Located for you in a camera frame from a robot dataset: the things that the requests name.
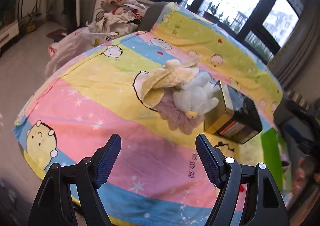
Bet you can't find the black gold tin box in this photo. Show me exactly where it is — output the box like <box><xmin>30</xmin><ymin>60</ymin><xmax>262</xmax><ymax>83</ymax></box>
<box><xmin>204</xmin><ymin>80</ymin><xmax>263</xmax><ymax>144</ymax></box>

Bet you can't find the grey sofa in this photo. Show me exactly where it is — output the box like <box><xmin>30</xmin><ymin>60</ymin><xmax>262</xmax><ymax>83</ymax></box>
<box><xmin>138</xmin><ymin>2</ymin><xmax>168</xmax><ymax>32</ymax></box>

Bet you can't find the colourful cartoon bed sheet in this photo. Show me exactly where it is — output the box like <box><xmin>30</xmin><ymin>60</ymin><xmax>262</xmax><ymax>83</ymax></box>
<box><xmin>13</xmin><ymin>3</ymin><xmax>283</xmax><ymax>225</ymax></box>

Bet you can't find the white tv cabinet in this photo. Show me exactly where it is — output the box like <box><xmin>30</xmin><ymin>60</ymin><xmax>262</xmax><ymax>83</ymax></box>
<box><xmin>0</xmin><ymin>20</ymin><xmax>19</xmax><ymax>48</ymax></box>

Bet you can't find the cream yellow towel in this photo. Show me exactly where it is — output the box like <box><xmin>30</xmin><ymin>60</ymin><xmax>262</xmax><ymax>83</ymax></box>
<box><xmin>140</xmin><ymin>59</ymin><xmax>199</xmax><ymax>108</ymax></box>

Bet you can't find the green cardboard box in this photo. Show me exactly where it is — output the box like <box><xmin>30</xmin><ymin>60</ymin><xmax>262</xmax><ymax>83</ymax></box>
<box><xmin>261</xmin><ymin>128</ymin><xmax>284</xmax><ymax>191</ymax></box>

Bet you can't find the light blue plush toy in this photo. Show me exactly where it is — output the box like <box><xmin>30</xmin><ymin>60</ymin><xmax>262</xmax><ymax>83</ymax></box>
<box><xmin>172</xmin><ymin>72</ymin><xmax>219</xmax><ymax>119</ymax></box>

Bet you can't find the pile of clothes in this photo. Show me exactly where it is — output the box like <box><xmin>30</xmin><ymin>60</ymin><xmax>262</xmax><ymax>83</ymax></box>
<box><xmin>44</xmin><ymin>0</ymin><xmax>146</xmax><ymax>79</ymax></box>

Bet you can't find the pink knitted cloth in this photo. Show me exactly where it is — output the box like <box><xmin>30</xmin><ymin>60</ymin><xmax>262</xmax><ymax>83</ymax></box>
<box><xmin>155</xmin><ymin>89</ymin><xmax>204</xmax><ymax>135</ymax></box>

